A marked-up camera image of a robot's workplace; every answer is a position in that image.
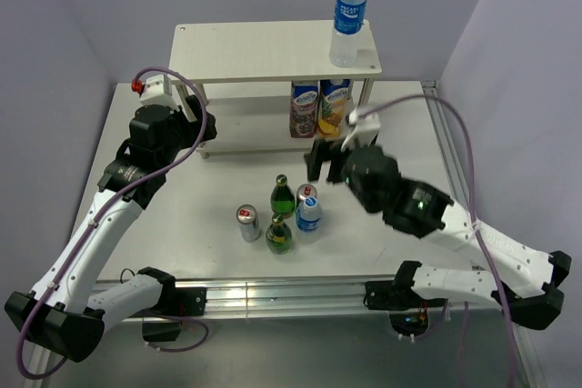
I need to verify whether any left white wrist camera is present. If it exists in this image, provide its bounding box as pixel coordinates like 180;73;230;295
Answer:
131;74;178;110

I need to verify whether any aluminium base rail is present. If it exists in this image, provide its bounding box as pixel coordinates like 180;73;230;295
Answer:
26;272;483;388

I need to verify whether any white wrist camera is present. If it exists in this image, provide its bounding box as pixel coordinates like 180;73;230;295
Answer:
341;106;381;152
131;74;178;110

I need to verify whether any yellow pineapple juice carton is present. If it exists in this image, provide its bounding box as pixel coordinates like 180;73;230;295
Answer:
316;79;351;137

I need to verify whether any purple grape juice carton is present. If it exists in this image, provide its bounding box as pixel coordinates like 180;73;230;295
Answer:
289;81;319;138

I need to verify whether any green glass bottle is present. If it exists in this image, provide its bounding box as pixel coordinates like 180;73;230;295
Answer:
266;213;292;254
270;174;296;219

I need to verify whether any white two-tier wooden shelf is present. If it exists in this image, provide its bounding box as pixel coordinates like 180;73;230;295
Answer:
169;20;382;159

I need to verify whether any aluminium side rail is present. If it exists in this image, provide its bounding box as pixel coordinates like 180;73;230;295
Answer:
426;99;547;387

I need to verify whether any left silver drink can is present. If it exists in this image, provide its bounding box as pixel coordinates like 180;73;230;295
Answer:
236;204;261;242

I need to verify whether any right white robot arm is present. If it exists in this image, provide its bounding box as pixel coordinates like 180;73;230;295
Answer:
304;140;571;331

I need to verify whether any right silver drink can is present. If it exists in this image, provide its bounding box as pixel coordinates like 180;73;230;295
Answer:
296;184;317;204

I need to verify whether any front green glass bottle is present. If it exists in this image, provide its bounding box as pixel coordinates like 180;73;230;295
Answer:
266;213;292;254

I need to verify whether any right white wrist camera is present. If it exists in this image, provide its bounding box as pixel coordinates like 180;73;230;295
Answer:
341;106;381;152

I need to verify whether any blue-label water bottle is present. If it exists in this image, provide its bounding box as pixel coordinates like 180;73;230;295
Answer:
329;0;367;68
296;196;323;244

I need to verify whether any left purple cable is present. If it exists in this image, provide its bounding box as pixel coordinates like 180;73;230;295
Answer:
15;67;211;381

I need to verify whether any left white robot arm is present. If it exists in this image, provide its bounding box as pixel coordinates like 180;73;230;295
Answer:
5;95;216;363

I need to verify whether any silver drink can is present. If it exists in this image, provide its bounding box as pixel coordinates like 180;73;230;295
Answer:
236;204;261;242
296;184;317;204

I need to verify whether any rear green glass bottle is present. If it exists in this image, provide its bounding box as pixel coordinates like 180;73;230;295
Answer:
270;174;296;219

